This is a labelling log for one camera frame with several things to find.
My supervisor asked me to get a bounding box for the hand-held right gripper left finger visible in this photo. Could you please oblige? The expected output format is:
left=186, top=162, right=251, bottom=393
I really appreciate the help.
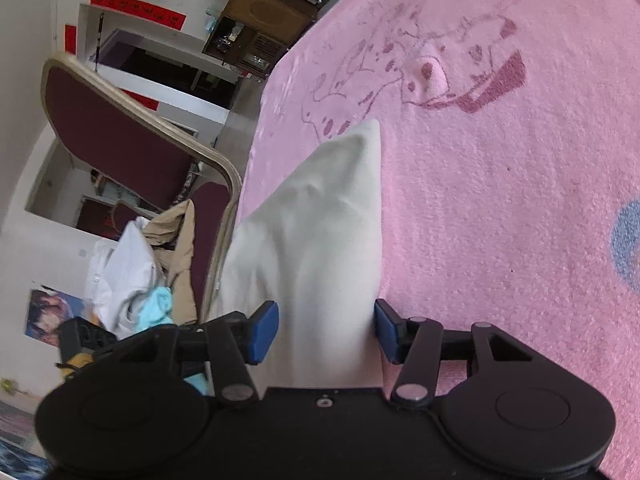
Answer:
left=112, top=301, right=280, bottom=408

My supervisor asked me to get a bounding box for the maroon chair with gold frame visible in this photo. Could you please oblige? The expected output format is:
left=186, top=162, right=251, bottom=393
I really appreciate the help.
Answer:
left=40, top=54, right=243, bottom=328

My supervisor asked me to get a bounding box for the blue patterned cloth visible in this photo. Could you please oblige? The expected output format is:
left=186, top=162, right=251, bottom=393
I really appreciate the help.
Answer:
left=0, top=435, right=53, bottom=480

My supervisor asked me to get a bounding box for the beige t-shirt with navy collar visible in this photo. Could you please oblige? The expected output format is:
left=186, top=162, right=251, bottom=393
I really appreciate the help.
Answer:
left=220, top=119, right=383, bottom=390

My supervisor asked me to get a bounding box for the wall poster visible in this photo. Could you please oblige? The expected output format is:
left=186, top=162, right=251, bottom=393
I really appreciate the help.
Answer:
left=25, top=287, right=91, bottom=346

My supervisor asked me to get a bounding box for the dark bag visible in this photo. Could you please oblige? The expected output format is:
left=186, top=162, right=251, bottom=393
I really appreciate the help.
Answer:
left=57, top=317, right=121, bottom=361

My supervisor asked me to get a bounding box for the tan garment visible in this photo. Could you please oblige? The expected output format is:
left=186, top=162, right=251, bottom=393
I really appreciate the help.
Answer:
left=142, top=199, right=198, bottom=326

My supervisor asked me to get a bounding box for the white garment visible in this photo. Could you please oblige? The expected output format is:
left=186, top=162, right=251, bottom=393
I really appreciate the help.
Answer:
left=85, top=217, right=161, bottom=341

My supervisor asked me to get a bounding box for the long red door banner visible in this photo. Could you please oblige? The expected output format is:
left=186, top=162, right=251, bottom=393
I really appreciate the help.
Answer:
left=90, top=0, right=188, bottom=31

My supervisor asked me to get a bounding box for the pink printed blanket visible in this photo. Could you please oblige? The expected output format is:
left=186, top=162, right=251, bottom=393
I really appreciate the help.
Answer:
left=235, top=0, right=640, bottom=480

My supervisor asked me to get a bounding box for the light blue garment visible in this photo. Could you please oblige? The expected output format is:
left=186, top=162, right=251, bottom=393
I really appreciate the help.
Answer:
left=135, top=287, right=211, bottom=397

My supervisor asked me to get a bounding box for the wooden cabinet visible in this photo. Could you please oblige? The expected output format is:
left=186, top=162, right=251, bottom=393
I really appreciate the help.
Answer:
left=202, top=0, right=318, bottom=80

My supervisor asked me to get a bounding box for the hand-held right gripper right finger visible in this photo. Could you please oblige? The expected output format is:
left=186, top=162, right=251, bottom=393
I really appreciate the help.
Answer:
left=374, top=299, right=538, bottom=408

